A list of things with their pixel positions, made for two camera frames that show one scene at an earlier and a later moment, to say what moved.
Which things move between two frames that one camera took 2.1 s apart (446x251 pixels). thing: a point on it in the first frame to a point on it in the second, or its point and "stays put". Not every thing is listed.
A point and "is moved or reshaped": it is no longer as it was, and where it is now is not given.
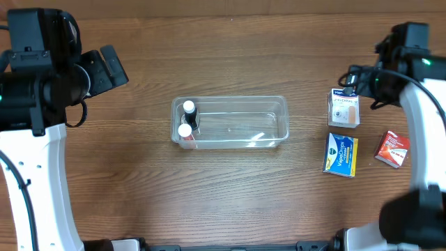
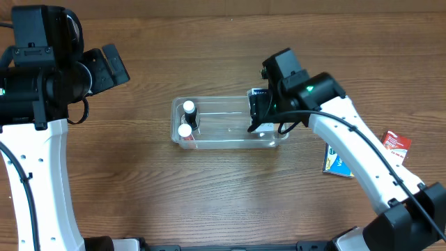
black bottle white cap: (190, 113) stays put
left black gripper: (103, 74) stays put
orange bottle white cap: (185, 132) stays put
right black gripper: (364, 88) to (260, 109)
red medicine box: (392, 149) stays put
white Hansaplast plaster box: (343, 109) is moved or reshaped
